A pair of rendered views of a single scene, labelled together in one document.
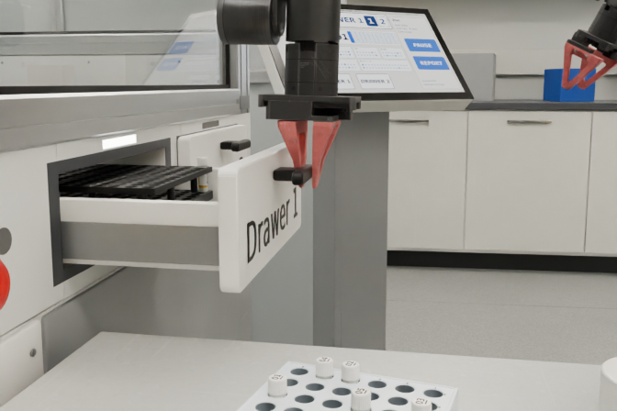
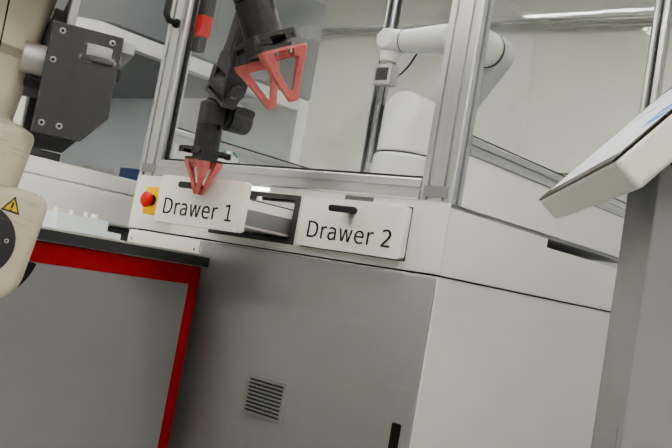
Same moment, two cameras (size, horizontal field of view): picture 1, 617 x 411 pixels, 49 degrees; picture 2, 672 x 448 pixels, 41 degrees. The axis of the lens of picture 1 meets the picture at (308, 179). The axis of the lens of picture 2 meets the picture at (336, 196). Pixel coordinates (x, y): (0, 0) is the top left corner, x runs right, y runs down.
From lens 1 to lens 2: 2.55 m
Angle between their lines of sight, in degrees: 122
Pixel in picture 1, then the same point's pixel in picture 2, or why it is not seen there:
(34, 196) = not seen: hidden behind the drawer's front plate
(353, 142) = (624, 266)
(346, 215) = (605, 382)
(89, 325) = (220, 258)
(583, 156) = not seen: outside the picture
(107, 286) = (234, 249)
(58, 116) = (228, 173)
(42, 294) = (203, 232)
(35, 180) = not seen: hidden behind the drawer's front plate
